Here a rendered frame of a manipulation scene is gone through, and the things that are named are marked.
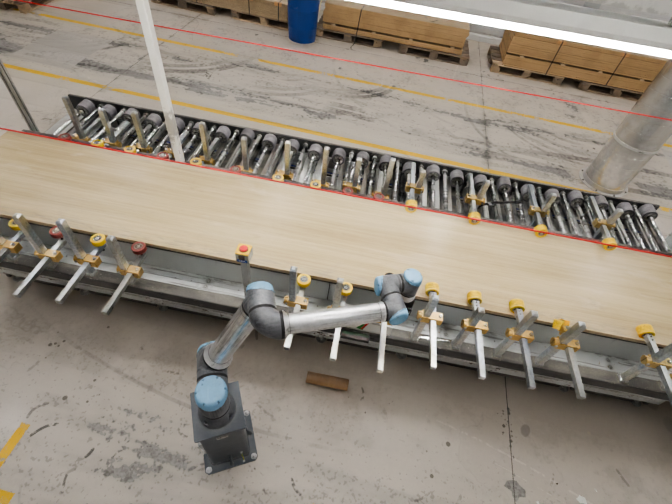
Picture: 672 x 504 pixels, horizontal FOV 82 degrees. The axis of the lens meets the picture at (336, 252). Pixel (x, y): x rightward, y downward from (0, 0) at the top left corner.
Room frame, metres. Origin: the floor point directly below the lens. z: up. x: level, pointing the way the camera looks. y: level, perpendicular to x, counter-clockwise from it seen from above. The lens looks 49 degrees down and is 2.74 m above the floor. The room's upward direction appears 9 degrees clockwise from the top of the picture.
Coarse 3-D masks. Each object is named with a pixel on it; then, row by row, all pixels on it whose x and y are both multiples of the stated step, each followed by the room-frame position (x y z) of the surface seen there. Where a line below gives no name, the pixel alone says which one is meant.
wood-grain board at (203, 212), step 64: (0, 192) 1.62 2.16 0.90; (64, 192) 1.71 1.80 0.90; (128, 192) 1.80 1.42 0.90; (192, 192) 1.90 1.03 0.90; (256, 192) 2.01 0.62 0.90; (320, 192) 2.12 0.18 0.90; (256, 256) 1.45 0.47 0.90; (320, 256) 1.53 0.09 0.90; (384, 256) 1.62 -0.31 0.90; (448, 256) 1.71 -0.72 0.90; (512, 256) 1.80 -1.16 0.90; (576, 256) 1.90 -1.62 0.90; (640, 256) 2.01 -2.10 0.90; (576, 320) 1.37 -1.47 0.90; (640, 320) 1.45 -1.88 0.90
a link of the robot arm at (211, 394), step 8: (200, 376) 0.70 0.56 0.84; (208, 376) 0.69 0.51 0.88; (216, 376) 0.70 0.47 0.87; (224, 376) 0.73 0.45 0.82; (200, 384) 0.65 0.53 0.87; (208, 384) 0.66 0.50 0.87; (216, 384) 0.66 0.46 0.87; (224, 384) 0.67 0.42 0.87; (200, 392) 0.61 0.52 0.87; (208, 392) 0.62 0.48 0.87; (216, 392) 0.63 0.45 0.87; (224, 392) 0.63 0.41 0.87; (200, 400) 0.58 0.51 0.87; (208, 400) 0.59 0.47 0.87; (216, 400) 0.59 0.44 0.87; (224, 400) 0.61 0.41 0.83; (200, 408) 0.56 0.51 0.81; (208, 408) 0.56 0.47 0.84; (216, 408) 0.57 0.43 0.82; (224, 408) 0.60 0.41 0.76; (208, 416) 0.56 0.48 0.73; (216, 416) 0.56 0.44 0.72
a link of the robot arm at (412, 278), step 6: (408, 270) 1.14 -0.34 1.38; (414, 270) 1.15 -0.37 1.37; (402, 276) 1.11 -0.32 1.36; (408, 276) 1.10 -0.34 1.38; (414, 276) 1.11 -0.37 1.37; (420, 276) 1.12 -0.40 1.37; (408, 282) 1.08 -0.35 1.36; (414, 282) 1.08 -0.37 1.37; (420, 282) 1.09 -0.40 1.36; (408, 288) 1.07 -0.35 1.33; (414, 288) 1.08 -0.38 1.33; (402, 294) 1.08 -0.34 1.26; (408, 294) 1.08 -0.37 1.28; (414, 294) 1.09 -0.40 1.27
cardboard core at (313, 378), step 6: (312, 372) 1.14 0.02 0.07; (306, 378) 1.09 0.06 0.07; (312, 378) 1.10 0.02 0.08; (318, 378) 1.10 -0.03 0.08; (324, 378) 1.11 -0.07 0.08; (330, 378) 1.12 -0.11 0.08; (336, 378) 1.13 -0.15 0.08; (342, 378) 1.14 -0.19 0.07; (318, 384) 1.07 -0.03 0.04; (324, 384) 1.08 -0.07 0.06; (330, 384) 1.08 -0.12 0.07; (336, 384) 1.08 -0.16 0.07; (342, 384) 1.09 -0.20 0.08
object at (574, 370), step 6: (570, 348) 1.13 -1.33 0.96; (570, 354) 1.10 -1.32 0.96; (570, 360) 1.06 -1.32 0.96; (570, 366) 1.03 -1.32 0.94; (576, 366) 1.03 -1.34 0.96; (570, 372) 1.01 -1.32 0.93; (576, 372) 0.99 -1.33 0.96; (576, 378) 0.96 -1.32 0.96; (576, 384) 0.93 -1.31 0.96; (582, 384) 0.93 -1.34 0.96; (576, 390) 0.90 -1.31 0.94; (582, 390) 0.90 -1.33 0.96; (576, 396) 0.88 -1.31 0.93; (582, 396) 0.87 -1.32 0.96
